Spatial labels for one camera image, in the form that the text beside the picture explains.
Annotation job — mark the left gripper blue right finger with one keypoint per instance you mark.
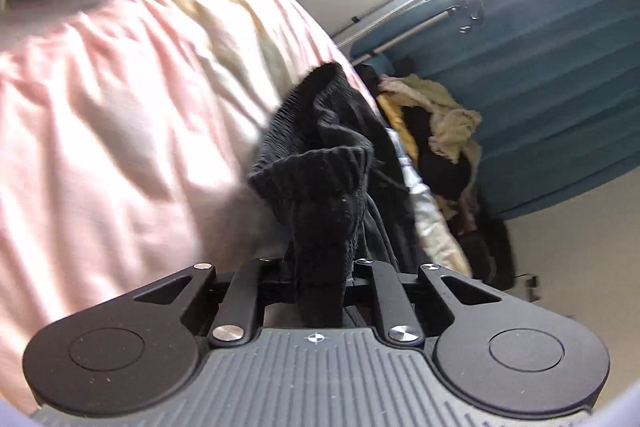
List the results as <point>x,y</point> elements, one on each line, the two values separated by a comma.
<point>393,315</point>

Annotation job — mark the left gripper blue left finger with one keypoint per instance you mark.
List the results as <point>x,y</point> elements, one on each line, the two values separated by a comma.
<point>258,284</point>

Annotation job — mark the black pants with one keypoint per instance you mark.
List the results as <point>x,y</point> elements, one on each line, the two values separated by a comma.
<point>330,173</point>

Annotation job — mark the black garment on sofa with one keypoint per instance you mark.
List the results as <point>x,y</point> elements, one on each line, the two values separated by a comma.
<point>445,161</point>

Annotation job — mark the yellow cloth on sofa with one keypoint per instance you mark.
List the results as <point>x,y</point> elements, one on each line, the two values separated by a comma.
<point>393,114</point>

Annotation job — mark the pastel pink bed quilt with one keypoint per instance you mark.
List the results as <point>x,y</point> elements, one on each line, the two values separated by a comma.
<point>126,137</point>

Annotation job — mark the teal curtain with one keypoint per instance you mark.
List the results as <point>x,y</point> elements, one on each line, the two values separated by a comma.
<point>555,81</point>

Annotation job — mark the wall power outlet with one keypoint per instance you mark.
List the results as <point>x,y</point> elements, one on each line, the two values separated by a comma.
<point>530,286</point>

